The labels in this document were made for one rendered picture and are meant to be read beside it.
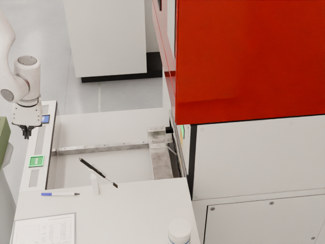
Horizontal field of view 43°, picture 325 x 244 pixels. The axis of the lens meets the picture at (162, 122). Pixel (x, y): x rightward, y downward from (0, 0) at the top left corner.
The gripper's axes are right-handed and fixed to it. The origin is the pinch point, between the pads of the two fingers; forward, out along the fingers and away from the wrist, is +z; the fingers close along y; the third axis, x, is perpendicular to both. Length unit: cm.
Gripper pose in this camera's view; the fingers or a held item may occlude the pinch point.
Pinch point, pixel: (27, 132)
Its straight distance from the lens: 162.1
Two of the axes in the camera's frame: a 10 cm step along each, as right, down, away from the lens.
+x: 1.2, 6.4, -7.6
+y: -9.7, -0.8, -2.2
